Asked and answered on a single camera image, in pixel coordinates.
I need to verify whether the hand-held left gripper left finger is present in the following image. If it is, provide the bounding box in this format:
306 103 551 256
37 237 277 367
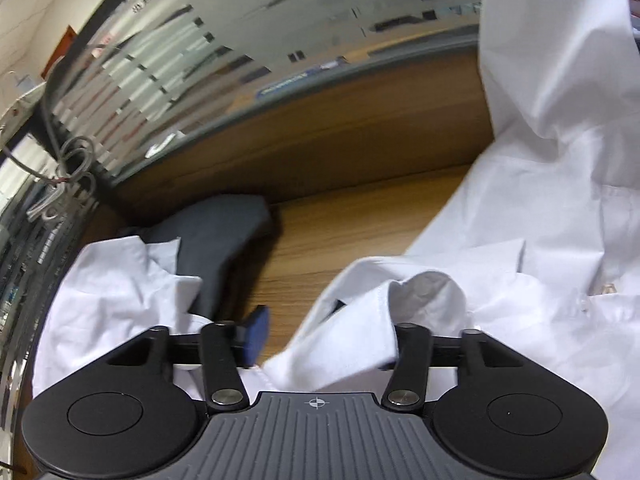
106 305 271 414

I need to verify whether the brown wooden door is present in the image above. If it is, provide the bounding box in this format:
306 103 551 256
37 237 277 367
44 25 78 78

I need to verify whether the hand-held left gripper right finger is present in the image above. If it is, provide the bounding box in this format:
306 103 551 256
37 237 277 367
381 322 519 414

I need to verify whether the coiled light grey cable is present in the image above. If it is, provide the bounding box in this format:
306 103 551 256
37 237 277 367
27 136 98 222

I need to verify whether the crumpled white shirt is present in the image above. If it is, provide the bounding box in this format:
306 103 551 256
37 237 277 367
31 235 206 398

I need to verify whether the white power strip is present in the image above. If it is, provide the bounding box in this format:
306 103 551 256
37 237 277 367
0 85 46 136

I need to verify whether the blue book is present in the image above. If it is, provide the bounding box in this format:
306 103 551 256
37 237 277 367
257 57 347 99

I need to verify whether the dark grey garment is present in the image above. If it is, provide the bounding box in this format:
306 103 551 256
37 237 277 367
119 194 275 322

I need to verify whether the white dress shirt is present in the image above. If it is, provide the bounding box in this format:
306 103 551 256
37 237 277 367
262 0 640 480

